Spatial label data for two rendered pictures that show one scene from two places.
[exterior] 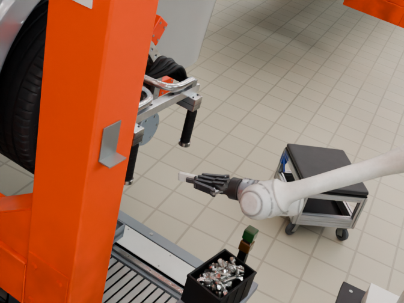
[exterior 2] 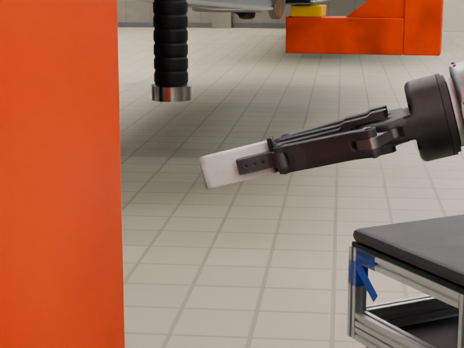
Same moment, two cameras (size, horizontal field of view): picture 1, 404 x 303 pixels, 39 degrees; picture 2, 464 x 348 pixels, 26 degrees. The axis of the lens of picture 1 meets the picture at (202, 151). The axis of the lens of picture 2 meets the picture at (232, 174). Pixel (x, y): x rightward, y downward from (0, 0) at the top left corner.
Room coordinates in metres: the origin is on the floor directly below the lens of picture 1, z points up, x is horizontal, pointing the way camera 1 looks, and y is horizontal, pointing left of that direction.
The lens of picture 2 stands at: (0.74, 0.20, 0.88)
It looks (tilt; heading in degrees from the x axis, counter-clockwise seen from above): 11 degrees down; 349
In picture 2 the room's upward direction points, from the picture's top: straight up
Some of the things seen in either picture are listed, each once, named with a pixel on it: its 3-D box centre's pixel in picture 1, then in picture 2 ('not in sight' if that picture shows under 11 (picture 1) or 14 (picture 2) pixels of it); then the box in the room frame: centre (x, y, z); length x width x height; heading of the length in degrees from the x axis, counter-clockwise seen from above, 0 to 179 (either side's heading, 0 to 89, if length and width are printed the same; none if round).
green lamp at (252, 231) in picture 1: (250, 234); not in sight; (1.51, -0.23, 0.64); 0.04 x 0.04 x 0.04; 66
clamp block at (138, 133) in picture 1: (127, 130); not in sight; (1.48, 0.24, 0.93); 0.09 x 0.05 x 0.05; 66
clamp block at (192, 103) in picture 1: (187, 98); not in sight; (1.79, 0.10, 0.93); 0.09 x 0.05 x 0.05; 66
